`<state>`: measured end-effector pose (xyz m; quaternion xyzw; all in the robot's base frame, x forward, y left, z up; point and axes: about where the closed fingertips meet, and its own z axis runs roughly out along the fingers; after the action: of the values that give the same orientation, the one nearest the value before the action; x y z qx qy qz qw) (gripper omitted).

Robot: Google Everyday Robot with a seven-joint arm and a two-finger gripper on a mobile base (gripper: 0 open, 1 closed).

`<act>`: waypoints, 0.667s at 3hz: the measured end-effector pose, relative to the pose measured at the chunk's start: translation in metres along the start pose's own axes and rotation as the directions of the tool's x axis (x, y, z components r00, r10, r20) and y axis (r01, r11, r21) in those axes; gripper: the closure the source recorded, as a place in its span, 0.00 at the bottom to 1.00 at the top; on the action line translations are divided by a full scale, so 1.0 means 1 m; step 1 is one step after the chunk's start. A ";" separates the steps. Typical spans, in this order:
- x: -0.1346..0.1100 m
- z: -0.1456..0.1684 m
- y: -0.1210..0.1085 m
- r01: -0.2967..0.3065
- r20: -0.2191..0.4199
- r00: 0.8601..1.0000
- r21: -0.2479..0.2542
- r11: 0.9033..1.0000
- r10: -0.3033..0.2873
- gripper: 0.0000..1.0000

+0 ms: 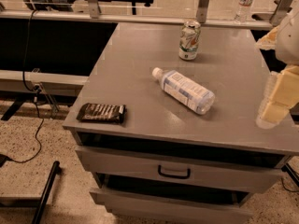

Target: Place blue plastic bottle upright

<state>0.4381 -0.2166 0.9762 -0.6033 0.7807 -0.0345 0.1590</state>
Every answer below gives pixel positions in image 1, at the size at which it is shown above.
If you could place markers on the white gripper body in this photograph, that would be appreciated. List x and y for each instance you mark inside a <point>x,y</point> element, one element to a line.
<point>289,42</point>

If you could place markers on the lower grey drawer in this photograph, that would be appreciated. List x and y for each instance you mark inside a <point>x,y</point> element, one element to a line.
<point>139,205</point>

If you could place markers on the clear background water bottle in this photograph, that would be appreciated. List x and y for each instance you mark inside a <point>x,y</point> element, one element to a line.
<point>243,10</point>

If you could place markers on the black metal floor leg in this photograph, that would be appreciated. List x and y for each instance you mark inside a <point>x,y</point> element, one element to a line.
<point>55,170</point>

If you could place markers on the blue label plastic water bottle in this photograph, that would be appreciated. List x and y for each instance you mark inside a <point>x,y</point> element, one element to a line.
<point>196,97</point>

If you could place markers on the white green drink can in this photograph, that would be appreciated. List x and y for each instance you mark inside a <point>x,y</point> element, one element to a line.
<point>189,40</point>

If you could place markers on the black drawer handle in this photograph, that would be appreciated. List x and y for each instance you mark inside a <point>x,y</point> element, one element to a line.
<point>175,174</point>

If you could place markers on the upper grey drawer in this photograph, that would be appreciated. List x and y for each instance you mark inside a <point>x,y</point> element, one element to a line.
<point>212,174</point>

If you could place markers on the grey drawer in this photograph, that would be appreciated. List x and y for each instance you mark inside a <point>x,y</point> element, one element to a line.
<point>139,205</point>
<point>212,174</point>

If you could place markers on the dark chocolate bar wrapper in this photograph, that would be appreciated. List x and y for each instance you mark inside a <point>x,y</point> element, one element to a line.
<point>102,113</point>

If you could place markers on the grey metal rail frame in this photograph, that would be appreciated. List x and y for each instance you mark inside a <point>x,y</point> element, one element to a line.
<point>177,13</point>

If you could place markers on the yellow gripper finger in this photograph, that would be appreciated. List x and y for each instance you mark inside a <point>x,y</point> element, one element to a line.
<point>281,94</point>
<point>268,41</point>

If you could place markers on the grey drawer cabinet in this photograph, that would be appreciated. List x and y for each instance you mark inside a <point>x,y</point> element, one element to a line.
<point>228,64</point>

